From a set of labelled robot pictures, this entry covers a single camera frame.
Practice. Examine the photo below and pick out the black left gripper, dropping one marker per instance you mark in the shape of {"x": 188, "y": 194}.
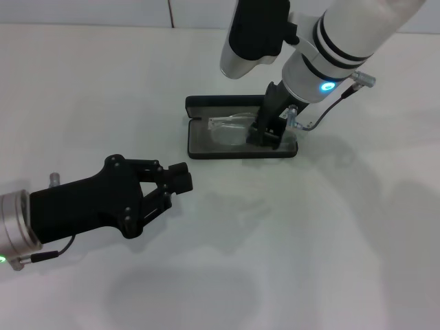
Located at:
{"x": 89, "y": 206}

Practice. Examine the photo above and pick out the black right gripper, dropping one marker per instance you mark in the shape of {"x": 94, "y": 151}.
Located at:
{"x": 273, "y": 103}

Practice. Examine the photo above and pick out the clear white glasses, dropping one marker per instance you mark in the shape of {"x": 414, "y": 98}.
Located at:
{"x": 230, "y": 132}

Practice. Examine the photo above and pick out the black glasses case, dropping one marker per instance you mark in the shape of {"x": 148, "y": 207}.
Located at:
{"x": 199, "y": 144}

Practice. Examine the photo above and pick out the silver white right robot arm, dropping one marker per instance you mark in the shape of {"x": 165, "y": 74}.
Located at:
{"x": 347, "y": 34}

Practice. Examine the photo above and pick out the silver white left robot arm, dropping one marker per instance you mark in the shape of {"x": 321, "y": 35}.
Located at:
{"x": 15, "y": 227}

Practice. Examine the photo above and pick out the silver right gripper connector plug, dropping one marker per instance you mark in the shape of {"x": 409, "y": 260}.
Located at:
{"x": 294, "y": 115}

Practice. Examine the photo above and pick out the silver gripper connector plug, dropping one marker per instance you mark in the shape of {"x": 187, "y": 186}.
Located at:
{"x": 54, "y": 180}
{"x": 294, "y": 115}

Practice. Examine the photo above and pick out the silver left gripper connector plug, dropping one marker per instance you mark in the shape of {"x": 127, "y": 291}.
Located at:
{"x": 54, "y": 180}

